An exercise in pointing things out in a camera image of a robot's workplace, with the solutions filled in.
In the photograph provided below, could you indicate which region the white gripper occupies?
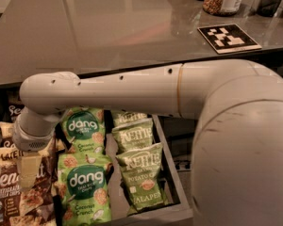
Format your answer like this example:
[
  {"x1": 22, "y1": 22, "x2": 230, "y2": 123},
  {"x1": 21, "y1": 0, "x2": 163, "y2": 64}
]
[{"x1": 12, "y1": 113, "x2": 56, "y2": 189}]

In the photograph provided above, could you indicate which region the brown late july bag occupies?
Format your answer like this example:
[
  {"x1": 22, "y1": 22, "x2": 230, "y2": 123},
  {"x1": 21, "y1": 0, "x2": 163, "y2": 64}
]
[
  {"x1": 0, "y1": 138, "x2": 57, "y2": 226},
  {"x1": 0, "y1": 121, "x2": 65, "y2": 151},
  {"x1": 8, "y1": 90, "x2": 25, "y2": 122}
]

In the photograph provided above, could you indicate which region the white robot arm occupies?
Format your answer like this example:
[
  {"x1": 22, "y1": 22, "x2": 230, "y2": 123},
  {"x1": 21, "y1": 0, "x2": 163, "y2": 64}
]
[{"x1": 13, "y1": 59, "x2": 283, "y2": 226}]

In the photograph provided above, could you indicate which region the front green Dang bag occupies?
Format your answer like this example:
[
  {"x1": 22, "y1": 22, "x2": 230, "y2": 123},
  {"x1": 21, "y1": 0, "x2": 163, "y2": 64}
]
[{"x1": 55, "y1": 153, "x2": 113, "y2": 226}]

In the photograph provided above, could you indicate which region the green dang bag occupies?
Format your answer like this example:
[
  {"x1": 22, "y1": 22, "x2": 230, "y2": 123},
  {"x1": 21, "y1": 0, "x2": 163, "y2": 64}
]
[
  {"x1": 55, "y1": 153, "x2": 113, "y2": 226},
  {"x1": 59, "y1": 107, "x2": 106, "y2": 153}
]

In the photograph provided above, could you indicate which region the middle green Dang bag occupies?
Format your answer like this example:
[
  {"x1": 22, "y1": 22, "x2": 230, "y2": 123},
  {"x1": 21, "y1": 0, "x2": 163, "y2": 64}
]
[{"x1": 59, "y1": 107, "x2": 106, "y2": 153}]

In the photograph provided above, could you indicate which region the front green Kettle jalapeno bag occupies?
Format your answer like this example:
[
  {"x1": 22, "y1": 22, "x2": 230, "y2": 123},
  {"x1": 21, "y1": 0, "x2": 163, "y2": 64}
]
[{"x1": 116, "y1": 143, "x2": 169, "y2": 216}]

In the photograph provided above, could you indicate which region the open grey top drawer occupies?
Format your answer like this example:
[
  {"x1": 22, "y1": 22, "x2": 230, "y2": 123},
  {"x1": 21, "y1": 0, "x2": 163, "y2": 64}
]
[{"x1": 99, "y1": 115, "x2": 193, "y2": 226}]

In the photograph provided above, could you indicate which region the grey power strip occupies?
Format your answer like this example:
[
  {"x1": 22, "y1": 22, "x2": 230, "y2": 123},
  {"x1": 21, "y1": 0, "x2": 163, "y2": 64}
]
[{"x1": 175, "y1": 160, "x2": 191, "y2": 171}]

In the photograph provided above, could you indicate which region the black white fiducial marker tile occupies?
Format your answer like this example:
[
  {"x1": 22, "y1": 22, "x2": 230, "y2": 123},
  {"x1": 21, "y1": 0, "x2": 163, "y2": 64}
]
[{"x1": 197, "y1": 24, "x2": 261, "y2": 55}]

